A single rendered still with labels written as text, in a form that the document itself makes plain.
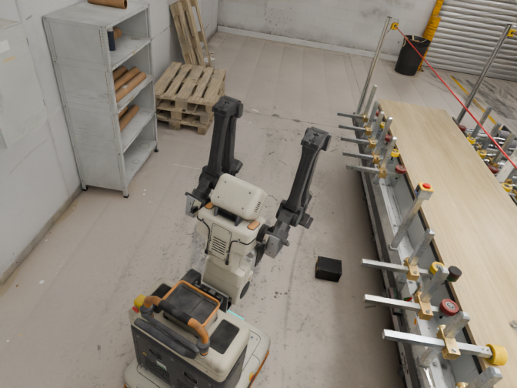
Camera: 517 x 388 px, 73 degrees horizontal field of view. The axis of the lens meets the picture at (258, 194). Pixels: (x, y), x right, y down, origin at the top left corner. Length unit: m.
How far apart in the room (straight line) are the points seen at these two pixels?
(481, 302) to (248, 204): 1.33
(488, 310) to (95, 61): 2.94
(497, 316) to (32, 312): 2.80
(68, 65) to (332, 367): 2.88
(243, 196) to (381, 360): 1.75
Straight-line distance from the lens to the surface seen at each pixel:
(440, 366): 2.19
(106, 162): 3.43
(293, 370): 2.58
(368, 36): 9.22
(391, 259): 2.41
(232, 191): 1.50
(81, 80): 3.13
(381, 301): 1.94
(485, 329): 2.08
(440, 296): 2.33
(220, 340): 1.68
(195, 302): 1.66
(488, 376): 1.60
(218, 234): 1.56
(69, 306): 2.88
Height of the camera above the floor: 2.29
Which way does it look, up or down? 38 degrees down
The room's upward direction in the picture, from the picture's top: 9 degrees clockwise
